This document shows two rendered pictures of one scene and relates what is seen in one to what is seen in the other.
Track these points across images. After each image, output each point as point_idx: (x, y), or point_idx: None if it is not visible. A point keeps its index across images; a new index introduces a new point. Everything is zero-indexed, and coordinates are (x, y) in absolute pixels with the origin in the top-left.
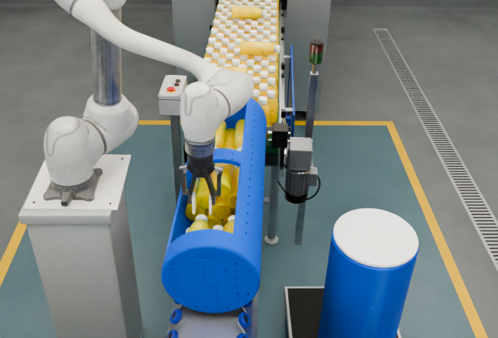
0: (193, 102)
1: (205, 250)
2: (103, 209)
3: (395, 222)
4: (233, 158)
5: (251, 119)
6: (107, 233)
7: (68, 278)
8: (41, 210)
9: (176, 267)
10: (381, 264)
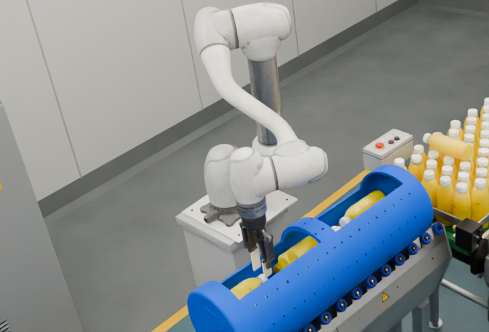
0: (231, 164)
1: (206, 301)
2: (229, 237)
3: None
4: (316, 234)
5: (389, 202)
6: (231, 261)
7: None
8: (192, 218)
9: (193, 306)
10: None
